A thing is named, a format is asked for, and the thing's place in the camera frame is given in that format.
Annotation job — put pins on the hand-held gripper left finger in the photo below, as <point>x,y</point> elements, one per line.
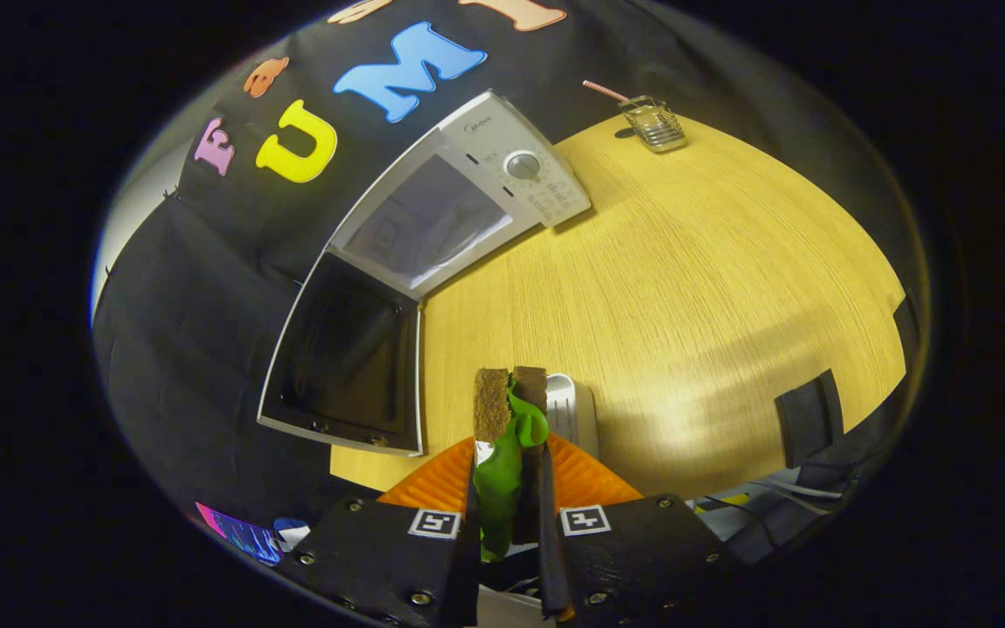
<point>380,558</point>

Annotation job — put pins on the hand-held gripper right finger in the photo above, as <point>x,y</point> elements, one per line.
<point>633,558</point>

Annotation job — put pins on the toy sandwich with lettuce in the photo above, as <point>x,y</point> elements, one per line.
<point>502,471</point>

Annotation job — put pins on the white microwave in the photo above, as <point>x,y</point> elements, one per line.
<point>433,218</point>

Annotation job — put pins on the white and blue device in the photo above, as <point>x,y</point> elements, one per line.
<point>293,528</point>

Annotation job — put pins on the computer monitor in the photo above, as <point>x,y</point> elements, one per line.
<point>241,534</point>

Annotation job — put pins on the white plate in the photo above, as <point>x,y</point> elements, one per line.
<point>574,414</point>

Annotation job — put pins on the black chair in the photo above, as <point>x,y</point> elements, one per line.
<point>808,419</point>

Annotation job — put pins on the black backdrop cloth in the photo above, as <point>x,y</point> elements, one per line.
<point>188,349</point>

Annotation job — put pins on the pink striped straw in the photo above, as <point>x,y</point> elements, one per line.
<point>603,90</point>

